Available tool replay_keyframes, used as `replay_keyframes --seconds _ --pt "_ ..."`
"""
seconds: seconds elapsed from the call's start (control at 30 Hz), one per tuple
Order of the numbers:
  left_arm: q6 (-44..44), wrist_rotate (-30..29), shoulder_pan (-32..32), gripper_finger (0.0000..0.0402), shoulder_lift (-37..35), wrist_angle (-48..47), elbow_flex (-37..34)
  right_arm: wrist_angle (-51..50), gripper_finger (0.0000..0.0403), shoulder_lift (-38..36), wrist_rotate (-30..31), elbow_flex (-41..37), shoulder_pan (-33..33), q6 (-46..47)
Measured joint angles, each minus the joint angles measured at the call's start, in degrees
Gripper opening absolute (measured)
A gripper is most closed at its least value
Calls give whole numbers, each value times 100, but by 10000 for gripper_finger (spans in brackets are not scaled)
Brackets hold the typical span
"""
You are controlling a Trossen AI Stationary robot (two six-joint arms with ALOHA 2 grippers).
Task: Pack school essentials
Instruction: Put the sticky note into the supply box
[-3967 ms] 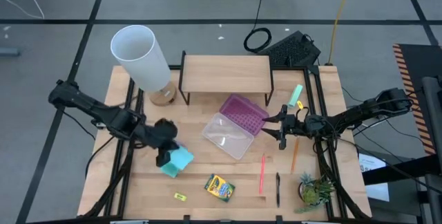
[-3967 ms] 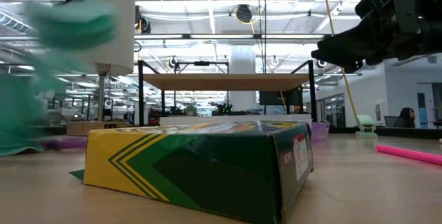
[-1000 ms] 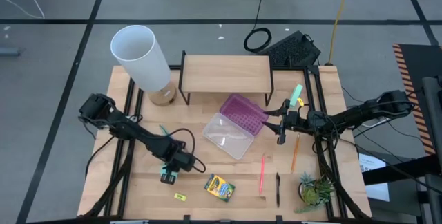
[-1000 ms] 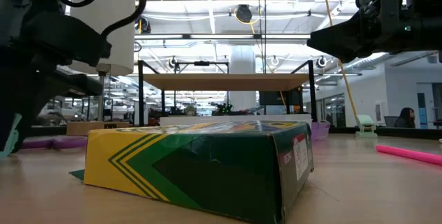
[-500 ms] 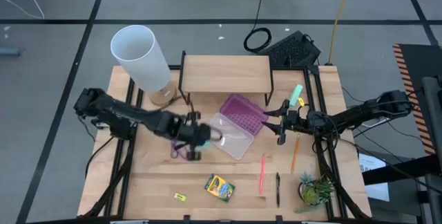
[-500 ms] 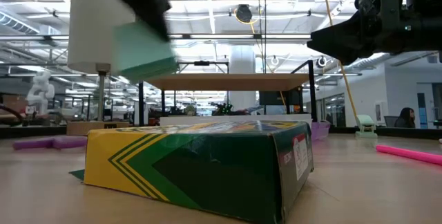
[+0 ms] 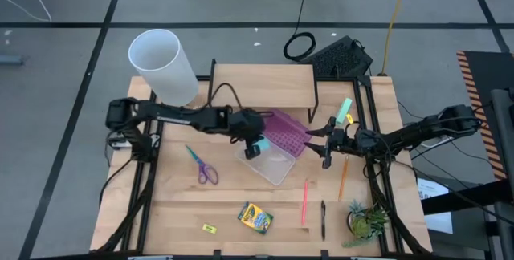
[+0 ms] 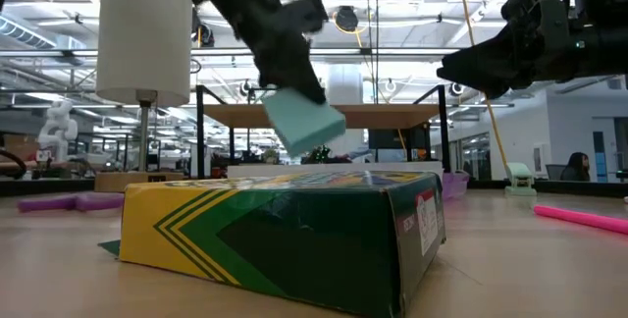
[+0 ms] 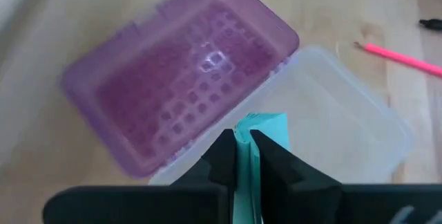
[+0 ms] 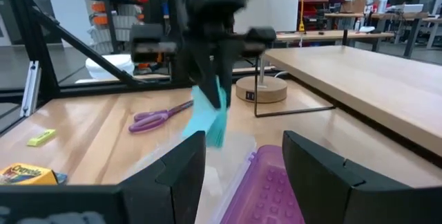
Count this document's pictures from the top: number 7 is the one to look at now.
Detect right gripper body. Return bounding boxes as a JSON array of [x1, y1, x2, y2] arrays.
[[323, 116, 358, 169]]

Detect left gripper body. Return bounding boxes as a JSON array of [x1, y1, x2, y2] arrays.
[[230, 109, 267, 144]]

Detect purple plastic basket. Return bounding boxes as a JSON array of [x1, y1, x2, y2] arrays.
[[263, 109, 312, 159]]

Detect clear plastic pencil box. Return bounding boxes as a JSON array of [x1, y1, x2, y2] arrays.
[[235, 141, 296, 186]]

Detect orange pencil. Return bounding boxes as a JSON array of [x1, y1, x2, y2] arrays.
[[337, 155, 350, 203]]

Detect purple handled scissors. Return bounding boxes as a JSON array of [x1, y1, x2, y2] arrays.
[[185, 144, 220, 185]]

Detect pink pen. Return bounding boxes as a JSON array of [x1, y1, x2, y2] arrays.
[[300, 179, 309, 227]]

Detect black pen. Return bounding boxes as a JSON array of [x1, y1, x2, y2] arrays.
[[320, 200, 327, 242]]

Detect crayon box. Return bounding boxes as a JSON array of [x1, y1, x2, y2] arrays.
[[237, 201, 275, 236]]

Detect mint green stapler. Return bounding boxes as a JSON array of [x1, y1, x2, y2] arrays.
[[335, 97, 353, 125]]

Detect wooden shelf riser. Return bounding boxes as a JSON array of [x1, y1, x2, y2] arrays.
[[206, 58, 320, 124]]

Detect black perforated computer box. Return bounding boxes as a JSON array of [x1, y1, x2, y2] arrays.
[[300, 35, 374, 79]]

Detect potted succulent plant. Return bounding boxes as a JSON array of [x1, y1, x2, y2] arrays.
[[342, 199, 390, 249]]

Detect white shade table lamp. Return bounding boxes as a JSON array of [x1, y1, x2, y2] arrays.
[[128, 28, 200, 108]]

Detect white paper sheet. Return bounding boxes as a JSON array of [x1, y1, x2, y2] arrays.
[[417, 177, 454, 235]]

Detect black metal beam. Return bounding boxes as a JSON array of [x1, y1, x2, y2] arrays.
[[421, 179, 514, 216]]

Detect large hazard striped black mat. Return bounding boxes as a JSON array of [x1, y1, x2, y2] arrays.
[[456, 50, 514, 181]]

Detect gray floor bar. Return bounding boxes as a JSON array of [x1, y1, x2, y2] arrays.
[[0, 54, 25, 67]]

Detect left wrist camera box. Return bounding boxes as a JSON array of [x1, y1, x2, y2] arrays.
[[243, 143, 262, 160]]

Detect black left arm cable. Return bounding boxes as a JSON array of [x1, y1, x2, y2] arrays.
[[207, 82, 244, 112]]

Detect black metal table frame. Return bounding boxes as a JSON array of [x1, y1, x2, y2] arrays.
[[90, 58, 433, 260]]

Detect white cable loop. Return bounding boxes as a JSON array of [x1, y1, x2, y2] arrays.
[[419, 133, 449, 149]]

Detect coiled black cable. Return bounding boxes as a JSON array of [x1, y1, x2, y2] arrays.
[[283, 0, 317, 63]]

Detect yellow cable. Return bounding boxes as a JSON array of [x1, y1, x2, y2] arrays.
[[379, 0, 413, 76]]

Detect gray metal post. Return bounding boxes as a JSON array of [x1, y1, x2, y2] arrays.
[[490, 88, 514, 260]]

